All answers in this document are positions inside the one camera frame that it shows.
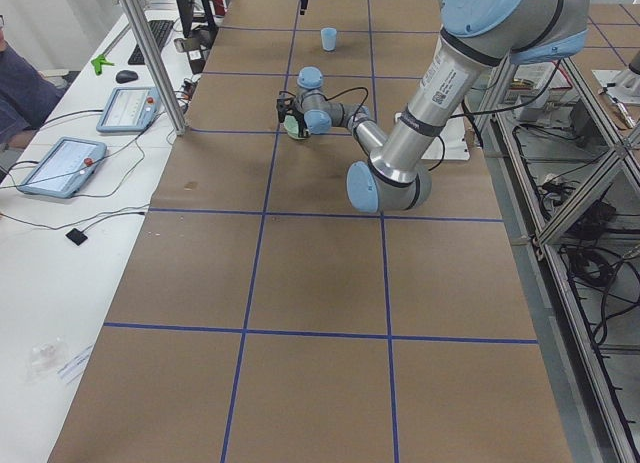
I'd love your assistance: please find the pale green ceramic bowl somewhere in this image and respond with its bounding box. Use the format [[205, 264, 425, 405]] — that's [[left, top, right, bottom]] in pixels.
[[283, 116, 309, 140]]

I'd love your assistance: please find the far blue teach pendant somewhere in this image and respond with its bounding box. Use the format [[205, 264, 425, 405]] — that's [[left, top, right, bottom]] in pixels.
[[96, 87, 161, 133]]

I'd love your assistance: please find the black computer mouse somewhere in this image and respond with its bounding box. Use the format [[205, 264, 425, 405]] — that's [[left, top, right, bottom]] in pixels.
[[115, 70, 139, 84]]

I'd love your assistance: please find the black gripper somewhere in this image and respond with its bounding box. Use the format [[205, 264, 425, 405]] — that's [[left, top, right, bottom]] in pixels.
[[290, 0, 309, 138]]

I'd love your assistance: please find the light blue plastic cup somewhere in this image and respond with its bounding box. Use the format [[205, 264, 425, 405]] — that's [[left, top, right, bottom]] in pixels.
[[320, 27, 338, 52]]

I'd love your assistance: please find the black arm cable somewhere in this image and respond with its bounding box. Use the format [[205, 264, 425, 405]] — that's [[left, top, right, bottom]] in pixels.
[[277, 86, 484, 172]]

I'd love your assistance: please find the aluminium frame post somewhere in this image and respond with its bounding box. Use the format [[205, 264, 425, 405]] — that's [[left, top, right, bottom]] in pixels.
[[120, 0, 186, 136]]

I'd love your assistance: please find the black keyboard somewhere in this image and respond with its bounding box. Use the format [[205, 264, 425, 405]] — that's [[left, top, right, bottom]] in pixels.
[[127, 19, 176, 66]]

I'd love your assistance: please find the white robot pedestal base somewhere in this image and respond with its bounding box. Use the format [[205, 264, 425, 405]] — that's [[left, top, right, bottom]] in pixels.
[[390, 111, 470, 163]]

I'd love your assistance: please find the small black square pad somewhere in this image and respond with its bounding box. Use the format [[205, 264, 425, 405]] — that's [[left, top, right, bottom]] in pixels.
[[65, 228, 88, 246]]

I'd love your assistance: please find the clear plastic bag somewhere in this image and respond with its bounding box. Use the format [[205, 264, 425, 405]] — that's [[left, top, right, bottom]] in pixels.
[[27, 338, 67, 381]]

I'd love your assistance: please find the black monitor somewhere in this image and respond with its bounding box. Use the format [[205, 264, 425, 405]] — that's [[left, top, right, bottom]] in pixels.
[[176, 0, 218, 38]]

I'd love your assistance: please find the blue teach pendant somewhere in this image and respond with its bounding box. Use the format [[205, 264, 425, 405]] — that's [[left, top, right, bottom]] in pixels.
[[96, 87, 161, 133], [17, 137, 107, 199]]

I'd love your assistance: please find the green plastic clamp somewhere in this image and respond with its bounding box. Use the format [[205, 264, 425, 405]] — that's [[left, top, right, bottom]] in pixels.
[[90, 54, 114, 76]]

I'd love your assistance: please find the seated person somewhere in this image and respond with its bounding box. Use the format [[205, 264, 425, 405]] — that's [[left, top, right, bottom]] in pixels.
[[1, 17, 64, 150]]

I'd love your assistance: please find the near blue teach pendant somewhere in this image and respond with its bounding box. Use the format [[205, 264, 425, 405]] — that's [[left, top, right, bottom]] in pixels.
[[17, 137, 107, 199]]

